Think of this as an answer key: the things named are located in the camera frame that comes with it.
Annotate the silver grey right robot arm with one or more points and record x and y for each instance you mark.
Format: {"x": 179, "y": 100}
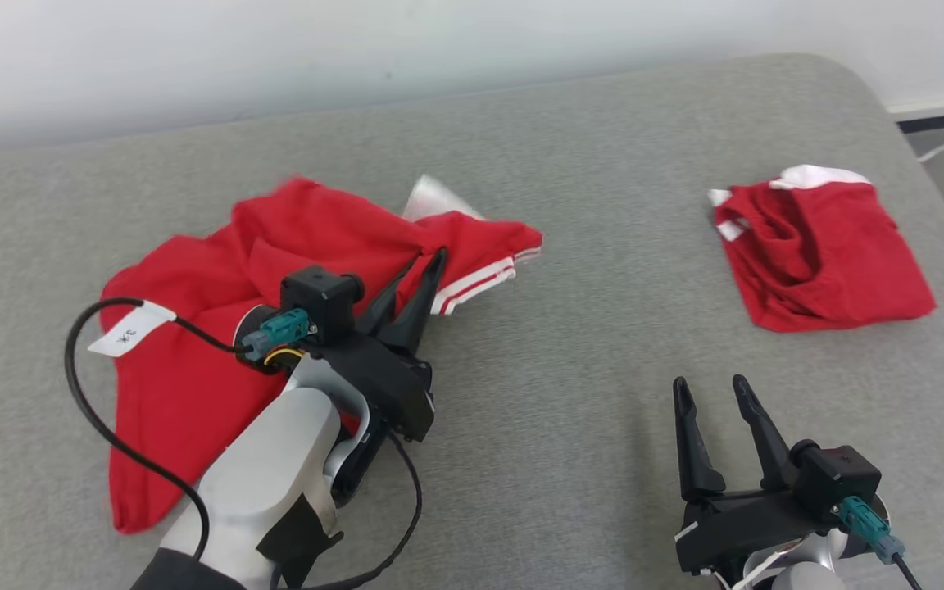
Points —
{"x": 808, "y": 569}

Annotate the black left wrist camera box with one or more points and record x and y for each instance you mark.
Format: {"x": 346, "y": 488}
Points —
{"x": 320, "y": 299}

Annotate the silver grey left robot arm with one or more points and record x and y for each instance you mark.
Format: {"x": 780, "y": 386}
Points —
{"x": 267, "y": 483}

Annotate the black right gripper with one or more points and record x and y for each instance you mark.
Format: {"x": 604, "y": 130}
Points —
{"x": 742, "y": 524}

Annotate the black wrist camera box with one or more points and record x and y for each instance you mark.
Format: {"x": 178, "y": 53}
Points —
{"x": 320, "y": 299}
{"x": 837, "y": 479}

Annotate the red garment with white trim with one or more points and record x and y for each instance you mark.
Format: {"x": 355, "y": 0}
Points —
{"x": 832, "y": 262}

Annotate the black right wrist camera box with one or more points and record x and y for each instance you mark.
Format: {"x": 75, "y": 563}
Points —
{"x": 837, "y": 479}

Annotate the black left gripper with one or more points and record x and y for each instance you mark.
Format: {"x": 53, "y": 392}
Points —
{"x": 390, "y": 385}

